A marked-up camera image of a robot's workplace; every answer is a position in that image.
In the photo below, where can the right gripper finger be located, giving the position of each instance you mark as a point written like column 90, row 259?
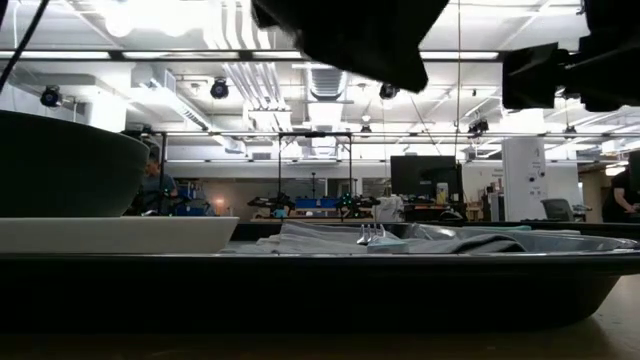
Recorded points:
column 360, row 35

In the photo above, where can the grey cloth napkin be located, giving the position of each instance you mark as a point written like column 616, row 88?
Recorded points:
column 310, row 242

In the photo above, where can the white round plate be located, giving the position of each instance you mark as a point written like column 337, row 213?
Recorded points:
column 115, row 235

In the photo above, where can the black bowl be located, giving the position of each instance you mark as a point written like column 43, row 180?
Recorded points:
column 65, row 170

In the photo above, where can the background black robot arm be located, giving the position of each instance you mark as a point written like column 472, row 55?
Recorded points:
column 356, row 202
column 272, row 202

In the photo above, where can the black plastic tray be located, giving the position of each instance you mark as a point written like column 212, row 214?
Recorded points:
column 300, row 295

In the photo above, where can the black ceiling spotlight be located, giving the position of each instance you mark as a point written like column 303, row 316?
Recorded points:
column 388, row 91
column 219, row 90
column 50, row 96

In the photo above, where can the person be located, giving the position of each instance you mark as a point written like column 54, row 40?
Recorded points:
column 157, row 187
column 622, row 195

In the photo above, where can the grey office chair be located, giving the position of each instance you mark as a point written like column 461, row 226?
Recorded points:
column 559, row 210

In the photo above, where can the black monitor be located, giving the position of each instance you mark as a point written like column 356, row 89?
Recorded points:
column 425, row 175

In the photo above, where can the long linear ceiling light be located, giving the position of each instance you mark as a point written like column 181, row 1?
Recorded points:
column 200, row 55

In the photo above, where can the blue bin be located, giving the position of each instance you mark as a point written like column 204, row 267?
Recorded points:
column 317, row 202

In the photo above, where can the blue storage box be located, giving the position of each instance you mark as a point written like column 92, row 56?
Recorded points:
column 187, row 192

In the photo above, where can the black background rig frame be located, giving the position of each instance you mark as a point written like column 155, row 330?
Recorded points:
column 315, row 134

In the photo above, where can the black ceiling camera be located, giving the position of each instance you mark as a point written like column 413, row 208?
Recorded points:
column 477, row 126

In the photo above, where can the black background frame post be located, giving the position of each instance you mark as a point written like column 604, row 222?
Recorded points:
column 163, row 170

